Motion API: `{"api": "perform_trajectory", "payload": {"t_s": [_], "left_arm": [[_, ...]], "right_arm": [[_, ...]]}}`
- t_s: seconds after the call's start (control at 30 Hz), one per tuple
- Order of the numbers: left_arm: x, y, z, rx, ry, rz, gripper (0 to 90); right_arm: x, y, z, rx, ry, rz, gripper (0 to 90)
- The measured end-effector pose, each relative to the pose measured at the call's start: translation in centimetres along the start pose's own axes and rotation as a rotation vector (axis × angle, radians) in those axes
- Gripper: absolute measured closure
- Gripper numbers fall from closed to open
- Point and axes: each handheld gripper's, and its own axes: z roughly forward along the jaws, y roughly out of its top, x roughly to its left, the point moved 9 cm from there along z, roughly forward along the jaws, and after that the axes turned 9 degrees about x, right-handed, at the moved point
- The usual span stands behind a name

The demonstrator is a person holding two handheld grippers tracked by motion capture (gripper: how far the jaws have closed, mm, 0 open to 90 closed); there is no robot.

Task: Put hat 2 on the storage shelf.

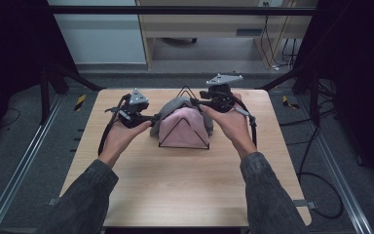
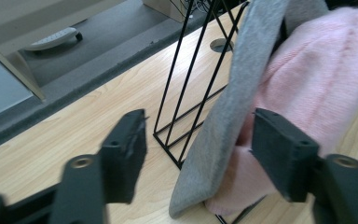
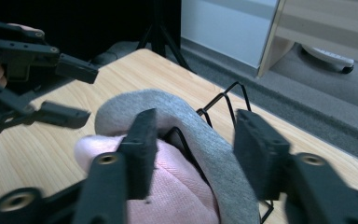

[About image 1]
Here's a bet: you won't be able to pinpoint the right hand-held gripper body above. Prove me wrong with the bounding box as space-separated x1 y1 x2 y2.
199 73 244 114

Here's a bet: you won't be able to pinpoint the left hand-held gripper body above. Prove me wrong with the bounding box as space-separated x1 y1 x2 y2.
119 88 150 129

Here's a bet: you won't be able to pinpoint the grey knit beanie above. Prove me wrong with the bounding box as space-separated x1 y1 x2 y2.
149 96 215 137

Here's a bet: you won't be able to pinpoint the pink knit beanie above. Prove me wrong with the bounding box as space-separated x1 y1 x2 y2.
158 106 210 149

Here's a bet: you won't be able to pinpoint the black wire rack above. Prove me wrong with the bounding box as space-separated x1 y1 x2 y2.
158 85 211 151

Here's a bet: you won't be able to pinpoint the person's left hand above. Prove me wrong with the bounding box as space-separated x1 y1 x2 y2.
97 120 153 170

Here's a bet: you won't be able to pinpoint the person's right hand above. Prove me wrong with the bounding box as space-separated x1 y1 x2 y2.
201 94 258 160

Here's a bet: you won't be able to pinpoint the yellow black tape strip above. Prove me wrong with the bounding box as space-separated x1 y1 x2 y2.
281 95 300 110
73 94 88 112

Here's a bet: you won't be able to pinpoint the light wooden desk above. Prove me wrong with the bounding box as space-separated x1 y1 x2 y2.
134 0 319 71

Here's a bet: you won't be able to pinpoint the white cabinet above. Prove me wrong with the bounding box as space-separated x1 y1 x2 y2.
46 0 147 65

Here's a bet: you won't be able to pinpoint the black curtain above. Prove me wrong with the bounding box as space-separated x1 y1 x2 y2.
293 0 374 199
0 0 80 157

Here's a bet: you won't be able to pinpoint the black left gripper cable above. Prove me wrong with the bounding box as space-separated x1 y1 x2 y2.
97 93 131 157

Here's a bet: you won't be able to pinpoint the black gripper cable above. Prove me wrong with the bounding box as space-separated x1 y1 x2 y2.
97 93 131 157
233 97 258 148

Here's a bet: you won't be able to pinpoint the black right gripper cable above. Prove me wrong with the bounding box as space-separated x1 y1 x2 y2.
233 97 258 148

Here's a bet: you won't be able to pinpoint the hanging background cables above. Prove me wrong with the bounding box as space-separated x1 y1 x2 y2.
260 0 299 71

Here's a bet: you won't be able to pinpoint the black frame strut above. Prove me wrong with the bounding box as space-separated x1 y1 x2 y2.
258 63 321 127
39 60 107 126

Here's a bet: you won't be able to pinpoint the black horizontal frame bar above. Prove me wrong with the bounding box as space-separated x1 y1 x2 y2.
46 5 318 17

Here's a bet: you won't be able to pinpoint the thin black floor cable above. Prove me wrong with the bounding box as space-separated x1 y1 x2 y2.
0 106 22 129

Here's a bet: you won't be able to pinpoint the aluminium floor rail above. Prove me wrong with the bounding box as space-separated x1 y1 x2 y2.
296 93 374 234
0 93 64 234

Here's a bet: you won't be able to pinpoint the black floor cable loop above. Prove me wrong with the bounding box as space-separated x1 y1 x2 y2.
296 123 345 219

